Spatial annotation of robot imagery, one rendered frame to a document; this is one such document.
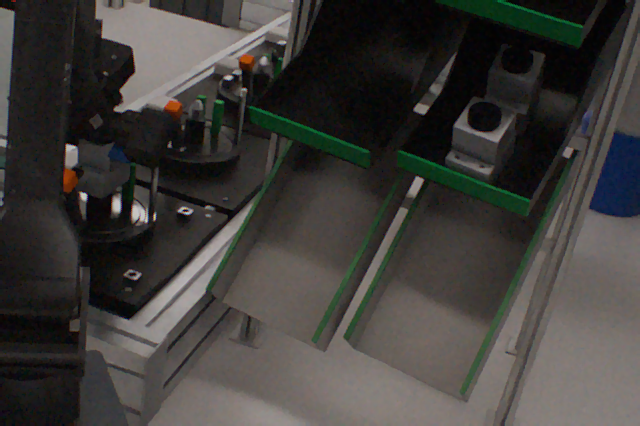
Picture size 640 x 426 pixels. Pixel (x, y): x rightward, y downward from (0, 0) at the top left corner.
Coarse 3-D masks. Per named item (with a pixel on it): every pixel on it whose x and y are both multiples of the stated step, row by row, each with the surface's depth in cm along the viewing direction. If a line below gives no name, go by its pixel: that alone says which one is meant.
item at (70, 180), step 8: (72, 168) 101; (80, 168) 101; (72, 176) 98; (80, 176) 100; (64, 184) 98; (72, 184) 98; (64, 192) 99; (72, 192) 100; (72, 200) 100; (72, 208) 101; (72, 216) 102; (80, 216) 103
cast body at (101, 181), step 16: (80, 144) 103; (96, 144) 103; (112, 144) 103; (80, 160) 104; (96, 160) 103; (112, 160) 103; (96, 176) 103; (112, 176) 104; (128, 176) 109; (96, 192) 104
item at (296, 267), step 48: (288, 144) 97; (288, 192) 99; (336, 192) 98; (384, 192) 97; (240, 240) 95; (288, 240) 97; (336, 240) 96; (240, 288) 96; (288, 288) 95; (336, 288) 94
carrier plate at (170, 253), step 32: (160, 224) 112; (192, 224) 113; (224, 224) 117; (96, 256) 103; (128, 256) 105; (160, 256) 106; (192, 256) 109; (96, 288) 98; (128, 288) 99; (160, 288) 102
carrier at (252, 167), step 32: (160, 96) 142; (192, 128) 128; (224, 128) 141; (192, 160) 125; (224, 160) 127; (256, 160) 133; (160, 192) 121; (192, 192) 121; (224, 192) 122; (256, 192) 126
